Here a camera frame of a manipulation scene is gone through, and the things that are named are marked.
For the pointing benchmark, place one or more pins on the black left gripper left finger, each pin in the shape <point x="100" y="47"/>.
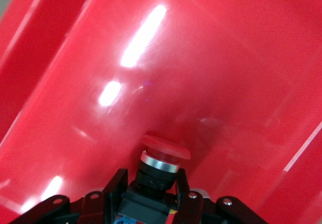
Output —
<point x="114" y="191"/>

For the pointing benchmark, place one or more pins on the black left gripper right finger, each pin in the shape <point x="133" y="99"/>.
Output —
<point x="187" y="198"/>

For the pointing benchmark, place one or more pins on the red mushroom push button switch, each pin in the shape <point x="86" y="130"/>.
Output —
<point x="153" y="181"/>

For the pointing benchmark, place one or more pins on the red plastic tray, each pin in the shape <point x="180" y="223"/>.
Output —
<point x="201" y="70"/>

